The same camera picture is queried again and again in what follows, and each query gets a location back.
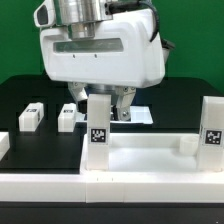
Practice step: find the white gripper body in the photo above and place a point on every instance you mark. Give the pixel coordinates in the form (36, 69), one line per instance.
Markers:
(123, 53)

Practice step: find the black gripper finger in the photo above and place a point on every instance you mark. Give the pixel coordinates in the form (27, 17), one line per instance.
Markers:
(125, 97)
(77, 90)

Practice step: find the white desk top tray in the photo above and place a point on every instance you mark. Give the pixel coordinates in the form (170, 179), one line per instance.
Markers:
(148, 153)

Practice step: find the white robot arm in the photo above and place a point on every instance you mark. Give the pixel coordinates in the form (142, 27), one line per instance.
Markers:
(80, 17)

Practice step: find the fiducial marker sheet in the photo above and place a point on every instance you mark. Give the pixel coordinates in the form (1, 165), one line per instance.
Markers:
(140, 115)

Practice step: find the white left fence block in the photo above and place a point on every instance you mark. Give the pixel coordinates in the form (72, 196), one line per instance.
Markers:
(4, 143)

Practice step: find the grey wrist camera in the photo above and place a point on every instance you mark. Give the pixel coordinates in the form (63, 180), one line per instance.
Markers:
(44, 15)

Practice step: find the white front fence wall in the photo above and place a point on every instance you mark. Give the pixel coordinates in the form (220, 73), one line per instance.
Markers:
(200, 188)

